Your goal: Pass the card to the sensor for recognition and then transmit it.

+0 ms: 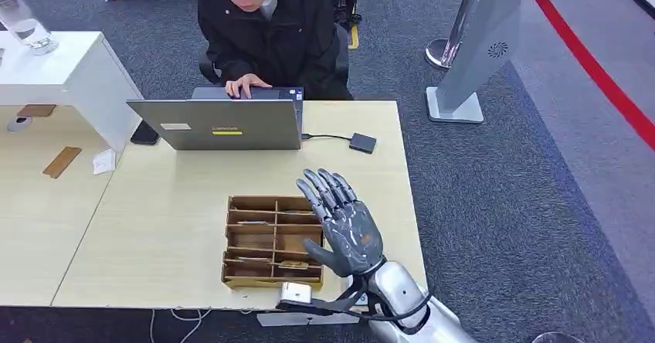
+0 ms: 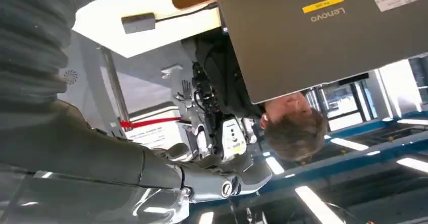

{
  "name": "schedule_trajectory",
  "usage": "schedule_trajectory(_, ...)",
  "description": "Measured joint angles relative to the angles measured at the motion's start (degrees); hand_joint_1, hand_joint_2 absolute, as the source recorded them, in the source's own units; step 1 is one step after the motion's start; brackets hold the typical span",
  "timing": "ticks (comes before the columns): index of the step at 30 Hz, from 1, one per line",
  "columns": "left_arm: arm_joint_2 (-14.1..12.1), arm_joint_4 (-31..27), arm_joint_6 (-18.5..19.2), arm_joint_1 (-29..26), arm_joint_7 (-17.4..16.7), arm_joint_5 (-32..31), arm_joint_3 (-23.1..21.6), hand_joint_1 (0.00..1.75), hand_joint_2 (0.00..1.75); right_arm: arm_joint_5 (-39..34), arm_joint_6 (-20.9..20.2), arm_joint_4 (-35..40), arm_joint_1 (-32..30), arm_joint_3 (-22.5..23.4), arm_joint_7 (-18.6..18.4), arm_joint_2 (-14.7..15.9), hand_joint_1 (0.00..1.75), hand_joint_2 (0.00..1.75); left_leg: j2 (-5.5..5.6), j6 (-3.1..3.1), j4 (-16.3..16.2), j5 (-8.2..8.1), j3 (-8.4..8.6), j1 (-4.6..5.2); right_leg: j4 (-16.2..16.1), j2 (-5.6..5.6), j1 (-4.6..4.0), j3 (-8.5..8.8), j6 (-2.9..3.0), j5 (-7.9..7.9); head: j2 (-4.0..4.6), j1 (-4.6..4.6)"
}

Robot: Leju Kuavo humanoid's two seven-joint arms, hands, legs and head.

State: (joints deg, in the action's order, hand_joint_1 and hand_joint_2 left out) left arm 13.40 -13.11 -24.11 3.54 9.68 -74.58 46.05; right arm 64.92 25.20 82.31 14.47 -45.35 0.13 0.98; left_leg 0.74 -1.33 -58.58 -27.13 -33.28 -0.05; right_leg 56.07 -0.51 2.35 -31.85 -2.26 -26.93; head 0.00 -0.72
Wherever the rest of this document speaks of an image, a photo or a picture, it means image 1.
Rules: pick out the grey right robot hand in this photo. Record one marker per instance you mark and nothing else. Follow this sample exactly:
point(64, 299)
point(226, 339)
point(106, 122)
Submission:
point(353, 233)

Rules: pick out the person's right hand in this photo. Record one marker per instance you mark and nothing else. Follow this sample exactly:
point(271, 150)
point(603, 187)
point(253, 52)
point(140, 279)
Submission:
point(246, 84)

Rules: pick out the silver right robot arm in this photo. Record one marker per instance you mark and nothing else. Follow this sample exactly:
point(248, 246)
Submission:
point(404, 292)

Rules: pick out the grey laptop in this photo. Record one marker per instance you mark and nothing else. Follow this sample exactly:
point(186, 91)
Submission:
point(230, 123)

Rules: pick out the grey card reader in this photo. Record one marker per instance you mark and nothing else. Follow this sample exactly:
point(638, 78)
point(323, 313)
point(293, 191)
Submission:
point(353, 282)

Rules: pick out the person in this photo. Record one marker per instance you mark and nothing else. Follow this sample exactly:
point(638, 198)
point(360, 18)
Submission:
point(276, 33)

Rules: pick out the gold card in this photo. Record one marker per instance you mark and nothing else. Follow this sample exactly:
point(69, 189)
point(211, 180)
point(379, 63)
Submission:
point(293, 264)

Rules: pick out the black adapter box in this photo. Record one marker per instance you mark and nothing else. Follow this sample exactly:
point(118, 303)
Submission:
point(362, 143)

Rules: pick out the brown card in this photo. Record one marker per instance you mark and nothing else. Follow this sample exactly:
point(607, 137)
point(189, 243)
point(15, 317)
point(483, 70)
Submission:
point(254, 259)

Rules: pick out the pale card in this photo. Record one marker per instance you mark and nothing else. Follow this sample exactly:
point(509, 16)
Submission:
point(251, 223)

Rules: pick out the black phone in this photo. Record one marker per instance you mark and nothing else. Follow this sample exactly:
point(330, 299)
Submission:
point(144, 134)

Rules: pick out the yellow floor marker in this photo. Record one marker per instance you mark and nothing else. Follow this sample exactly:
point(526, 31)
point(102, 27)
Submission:
point(353, 37)

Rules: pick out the wooden card box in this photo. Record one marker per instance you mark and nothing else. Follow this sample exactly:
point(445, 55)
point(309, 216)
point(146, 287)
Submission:
point(245, 282)

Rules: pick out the white cabinet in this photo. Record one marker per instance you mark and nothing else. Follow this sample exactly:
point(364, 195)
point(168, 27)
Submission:
point(61, 69)

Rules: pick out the narrow brown wooden plate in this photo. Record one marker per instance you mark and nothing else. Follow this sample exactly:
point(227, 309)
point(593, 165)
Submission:
point(62, 162)

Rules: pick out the wide brown wooden plate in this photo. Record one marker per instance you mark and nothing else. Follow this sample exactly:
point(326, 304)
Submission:
point(37, 110)

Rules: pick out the grey kiosk stand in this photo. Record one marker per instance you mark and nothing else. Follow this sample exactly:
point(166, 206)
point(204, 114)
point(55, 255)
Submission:
point(481, 49)

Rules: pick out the round metal base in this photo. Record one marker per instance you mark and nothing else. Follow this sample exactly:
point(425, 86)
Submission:
point(558, 338)

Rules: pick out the grey round desk grommet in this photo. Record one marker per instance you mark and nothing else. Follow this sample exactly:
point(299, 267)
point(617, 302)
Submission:
point(19, 124)

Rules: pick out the clear water bottle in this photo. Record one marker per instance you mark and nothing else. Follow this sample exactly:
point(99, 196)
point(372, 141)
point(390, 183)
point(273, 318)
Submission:
point(23, 23)

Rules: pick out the red floor tape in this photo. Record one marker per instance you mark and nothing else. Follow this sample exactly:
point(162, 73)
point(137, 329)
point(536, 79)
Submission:
point(593, 69)

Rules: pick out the chrome stanchion post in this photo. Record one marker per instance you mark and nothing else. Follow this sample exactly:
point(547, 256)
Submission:
point(450, 44)

